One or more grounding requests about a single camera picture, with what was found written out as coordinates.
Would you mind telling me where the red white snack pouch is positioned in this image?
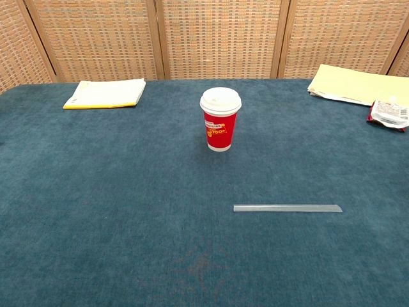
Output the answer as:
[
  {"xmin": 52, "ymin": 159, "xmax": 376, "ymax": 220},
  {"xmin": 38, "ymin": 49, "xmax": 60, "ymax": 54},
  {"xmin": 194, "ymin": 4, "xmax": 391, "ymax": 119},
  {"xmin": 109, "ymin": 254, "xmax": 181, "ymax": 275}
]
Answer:
[{"xmin": 366, "ymin": 95, "xmax": 409, "ymax": 134}]

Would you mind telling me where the blue carpet table cover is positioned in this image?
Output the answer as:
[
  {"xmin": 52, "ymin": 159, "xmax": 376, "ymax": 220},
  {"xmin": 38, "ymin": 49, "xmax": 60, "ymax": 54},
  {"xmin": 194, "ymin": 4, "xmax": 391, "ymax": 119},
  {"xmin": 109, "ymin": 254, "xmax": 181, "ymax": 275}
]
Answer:
[{"xmin": 0, "ymin": 78, "xmax": 409, "ymax": 307}]

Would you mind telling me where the wicker folding screen panel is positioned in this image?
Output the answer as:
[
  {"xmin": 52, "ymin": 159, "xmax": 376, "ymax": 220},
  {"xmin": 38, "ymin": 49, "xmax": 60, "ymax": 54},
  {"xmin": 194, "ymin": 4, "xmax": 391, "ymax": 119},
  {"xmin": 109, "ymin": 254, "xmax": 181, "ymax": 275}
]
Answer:
[
  {"xmin": 388, "ymin": 31, "xmax": 409, "ymax": 77},
  {"xmin": 277, "ymin": 0, "xmax": 409, "ymax": 79},
  {"xmin": 15, "ymin": 0, "xmax": 166, "ymax": 83},
  {"xmin": 0, "ymin": 0, "xmax": 57, "ymax": 95},
  {"xmin": 155, "ymin": 0, "xmax": 291, "ymax": 81}
]

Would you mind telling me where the beige manila folder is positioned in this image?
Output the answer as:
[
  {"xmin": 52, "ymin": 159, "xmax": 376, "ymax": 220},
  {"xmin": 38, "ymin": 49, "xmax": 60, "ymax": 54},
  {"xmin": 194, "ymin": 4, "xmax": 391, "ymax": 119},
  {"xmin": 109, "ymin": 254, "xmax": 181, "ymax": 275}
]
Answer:
[{"xmin": 307, "ymin": 63, "xmax": 409, "ymax": 107}]

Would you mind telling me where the clear plastic drinking straw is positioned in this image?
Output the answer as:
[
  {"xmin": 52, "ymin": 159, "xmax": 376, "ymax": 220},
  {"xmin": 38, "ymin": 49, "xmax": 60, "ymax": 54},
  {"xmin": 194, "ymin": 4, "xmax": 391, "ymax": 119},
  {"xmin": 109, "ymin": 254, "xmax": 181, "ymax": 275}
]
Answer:
[{"xmin": 233, "ymin": 204, "xmax": 343, "ymax": 213}]

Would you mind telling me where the red paper cup white lid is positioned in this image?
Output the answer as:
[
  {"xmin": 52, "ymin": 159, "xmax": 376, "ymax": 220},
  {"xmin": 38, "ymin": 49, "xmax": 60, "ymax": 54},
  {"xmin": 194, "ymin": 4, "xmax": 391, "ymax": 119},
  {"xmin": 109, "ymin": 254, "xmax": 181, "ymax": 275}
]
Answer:
[{"xmin": 199, "ymin": 88, "xmax": 242, "ymax": 153}]

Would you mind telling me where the white booklet yellow edge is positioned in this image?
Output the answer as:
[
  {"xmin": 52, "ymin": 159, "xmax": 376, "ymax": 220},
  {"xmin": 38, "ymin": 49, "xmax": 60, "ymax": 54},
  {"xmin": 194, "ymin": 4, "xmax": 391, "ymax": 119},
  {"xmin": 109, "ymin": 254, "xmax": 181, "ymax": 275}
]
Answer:
[{"xmin": 63, "ymin": 78, "xmax": 147, "ymax": 110}]

